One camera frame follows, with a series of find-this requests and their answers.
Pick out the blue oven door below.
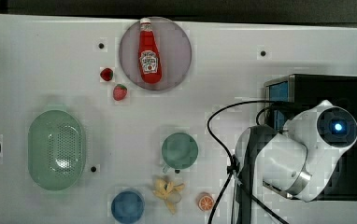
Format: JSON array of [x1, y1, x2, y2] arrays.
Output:
[[269, 82, 288, 131]]

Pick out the black toaster oven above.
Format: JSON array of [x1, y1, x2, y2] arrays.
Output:
[[264, 74, 357, 201]]

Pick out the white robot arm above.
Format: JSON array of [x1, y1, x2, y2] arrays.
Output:
[[233, 100, 357, 224]]

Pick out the green cup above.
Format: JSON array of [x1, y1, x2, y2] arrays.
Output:
[[162, 133, 198, 174]]

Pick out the red ketchup bottle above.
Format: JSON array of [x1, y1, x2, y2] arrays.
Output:
[[138, 18, 163, 84]]

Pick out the grey round plate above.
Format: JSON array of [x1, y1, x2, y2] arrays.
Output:
[[119, 17, 192, 91]]

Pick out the light red strawberry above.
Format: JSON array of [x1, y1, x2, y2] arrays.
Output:
[[112, 84, 127, 101]]

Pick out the yellow banana peel toy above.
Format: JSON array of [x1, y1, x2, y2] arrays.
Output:
[[152, 178, 185, 215]]

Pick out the dark red strawberry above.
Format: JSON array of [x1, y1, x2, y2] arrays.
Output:
[[100, 68, 114, 81]]

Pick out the orange slice toy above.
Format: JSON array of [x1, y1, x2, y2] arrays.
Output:
[[197, 192, 214, 211]]

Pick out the blue cup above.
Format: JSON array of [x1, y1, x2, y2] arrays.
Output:
[[110, 189, 145, 224]]

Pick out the green perforated colander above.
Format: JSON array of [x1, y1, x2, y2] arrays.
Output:
[[28, 109, 86, 191]]

